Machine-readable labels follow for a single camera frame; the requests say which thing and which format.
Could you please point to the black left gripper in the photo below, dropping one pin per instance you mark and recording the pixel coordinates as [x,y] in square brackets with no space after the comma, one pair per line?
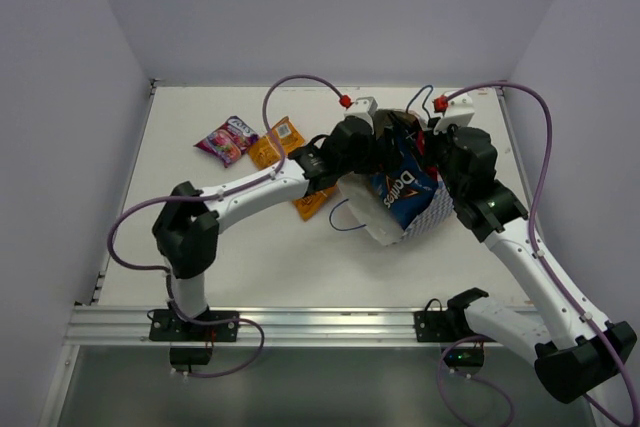
[382,142]

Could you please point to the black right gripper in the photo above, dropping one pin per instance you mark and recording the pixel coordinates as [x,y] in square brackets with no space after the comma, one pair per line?
[432,137]

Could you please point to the blue checkered paper bag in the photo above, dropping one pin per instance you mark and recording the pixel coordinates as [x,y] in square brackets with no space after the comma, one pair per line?
[369,210]

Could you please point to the blue Doritos bag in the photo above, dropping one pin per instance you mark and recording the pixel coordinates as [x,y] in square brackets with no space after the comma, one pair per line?
[406,188]

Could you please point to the purple candy bag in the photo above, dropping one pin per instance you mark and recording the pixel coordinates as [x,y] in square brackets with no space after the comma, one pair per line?
[230,141]

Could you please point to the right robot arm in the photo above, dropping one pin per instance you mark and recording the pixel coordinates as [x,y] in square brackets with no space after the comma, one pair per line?
[575,347]

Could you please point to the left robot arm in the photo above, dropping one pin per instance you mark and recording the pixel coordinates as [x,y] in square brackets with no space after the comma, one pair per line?
[189,225]

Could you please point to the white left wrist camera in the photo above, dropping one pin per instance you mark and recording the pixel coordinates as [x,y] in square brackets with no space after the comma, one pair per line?
[363,108]

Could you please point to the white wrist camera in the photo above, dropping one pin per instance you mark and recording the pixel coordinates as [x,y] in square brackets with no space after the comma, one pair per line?
[363,108]
[457,112]

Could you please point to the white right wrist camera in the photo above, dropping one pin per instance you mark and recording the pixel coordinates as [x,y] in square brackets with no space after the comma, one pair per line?
[457,112]

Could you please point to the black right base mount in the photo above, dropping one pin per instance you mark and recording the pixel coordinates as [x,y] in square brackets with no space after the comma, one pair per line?
[445,323]

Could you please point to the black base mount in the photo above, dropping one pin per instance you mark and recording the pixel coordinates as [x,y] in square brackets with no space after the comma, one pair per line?
[166,326]
[445,323]

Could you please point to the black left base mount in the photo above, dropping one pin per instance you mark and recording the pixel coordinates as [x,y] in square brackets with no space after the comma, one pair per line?
[166,326]

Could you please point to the aluminium mounting rail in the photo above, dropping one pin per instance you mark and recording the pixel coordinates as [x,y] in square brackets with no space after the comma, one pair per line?
[298,327]

